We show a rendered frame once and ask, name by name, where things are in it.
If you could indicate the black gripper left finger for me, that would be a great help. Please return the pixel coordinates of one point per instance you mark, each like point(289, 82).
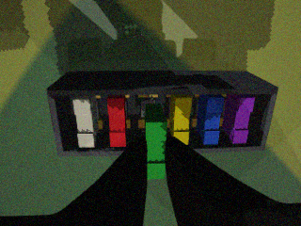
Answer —
point(117, 198)

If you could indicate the dark grey fuse block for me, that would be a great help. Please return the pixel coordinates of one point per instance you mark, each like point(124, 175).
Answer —
point(231, 111)

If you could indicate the yellow fuse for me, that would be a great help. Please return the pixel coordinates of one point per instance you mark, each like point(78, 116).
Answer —
point(179, 109)

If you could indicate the red fuse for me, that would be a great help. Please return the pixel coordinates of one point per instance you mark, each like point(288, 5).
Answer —
point(117, 120)

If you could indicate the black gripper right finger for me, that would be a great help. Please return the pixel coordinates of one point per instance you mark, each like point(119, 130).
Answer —
point(204, 195)

